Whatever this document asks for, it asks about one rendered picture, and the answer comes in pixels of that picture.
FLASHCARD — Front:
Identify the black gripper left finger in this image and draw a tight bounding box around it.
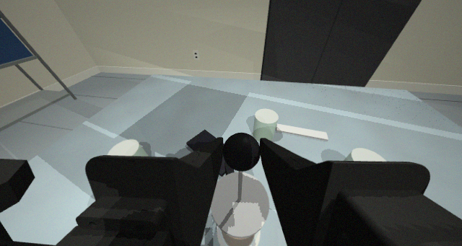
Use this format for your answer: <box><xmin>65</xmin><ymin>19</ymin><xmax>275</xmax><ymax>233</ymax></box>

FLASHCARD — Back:
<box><xmin>85</xmin><ymin>137</ymin><xmax>223</xmax><ymax>246</ymax></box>

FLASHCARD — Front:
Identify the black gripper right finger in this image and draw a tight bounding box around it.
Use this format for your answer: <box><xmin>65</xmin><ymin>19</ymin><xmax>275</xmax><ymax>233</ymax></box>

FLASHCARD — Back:
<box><xmin>260</xmin><ymin>138</ymin><xmax>430</xmax><ymax>246</ymax></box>

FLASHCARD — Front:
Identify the black rectangular slab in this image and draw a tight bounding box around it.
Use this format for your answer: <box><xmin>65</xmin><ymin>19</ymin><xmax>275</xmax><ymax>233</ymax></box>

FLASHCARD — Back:
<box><xmin>186</xmin><ymin>130</ymin><xmax>225</xmax><ymax>177</ymax></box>

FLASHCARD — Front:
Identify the glass french press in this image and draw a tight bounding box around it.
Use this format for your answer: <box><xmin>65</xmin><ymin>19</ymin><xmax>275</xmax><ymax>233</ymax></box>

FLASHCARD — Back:
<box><xmin>210</xmin><ymin>133</ymin><xmax>270</xmax><ymax>246</ymax></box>

